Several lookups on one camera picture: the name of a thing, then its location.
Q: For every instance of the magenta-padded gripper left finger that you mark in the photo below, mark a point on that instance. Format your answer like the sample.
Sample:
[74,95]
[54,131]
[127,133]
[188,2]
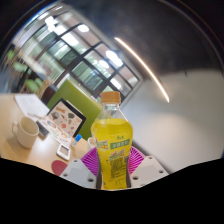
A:
[80,171]

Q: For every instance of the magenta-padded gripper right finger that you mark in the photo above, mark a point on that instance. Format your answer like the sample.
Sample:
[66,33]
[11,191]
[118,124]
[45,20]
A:
[146,168]

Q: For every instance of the yellow drink bottle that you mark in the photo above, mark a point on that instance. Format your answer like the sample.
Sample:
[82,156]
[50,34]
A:
[111,146]

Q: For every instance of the flat round red coaster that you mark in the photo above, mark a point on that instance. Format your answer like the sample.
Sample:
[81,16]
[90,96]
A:
[59,166]

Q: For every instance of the small white flat device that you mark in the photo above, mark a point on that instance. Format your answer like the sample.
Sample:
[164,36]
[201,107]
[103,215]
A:
[63,151]

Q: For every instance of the small blue-capped bottle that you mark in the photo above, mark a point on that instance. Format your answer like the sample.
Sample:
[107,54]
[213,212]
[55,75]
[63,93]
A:
[76,140]

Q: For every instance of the printed picture leaflet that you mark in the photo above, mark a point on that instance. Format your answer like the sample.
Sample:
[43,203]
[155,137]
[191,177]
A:
[56,130]

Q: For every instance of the black tablet showing pictures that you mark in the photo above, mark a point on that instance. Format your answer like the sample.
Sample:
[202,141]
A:
[68,116]

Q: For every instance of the white mug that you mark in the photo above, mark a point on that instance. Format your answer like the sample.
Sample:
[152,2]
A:
[26,131]

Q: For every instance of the white paper sheet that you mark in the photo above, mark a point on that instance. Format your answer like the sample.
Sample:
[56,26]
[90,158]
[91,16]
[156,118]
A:
[31,104]

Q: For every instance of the wooden chairs with green seats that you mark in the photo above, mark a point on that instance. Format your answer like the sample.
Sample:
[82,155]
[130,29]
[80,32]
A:
[31,85]

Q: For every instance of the long linear ceiling light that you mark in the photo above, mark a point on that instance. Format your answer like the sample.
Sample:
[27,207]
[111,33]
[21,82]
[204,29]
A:
[143,66]

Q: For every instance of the dark-framed window wall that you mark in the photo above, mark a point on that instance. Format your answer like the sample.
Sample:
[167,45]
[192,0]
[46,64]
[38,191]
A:
[75,60]

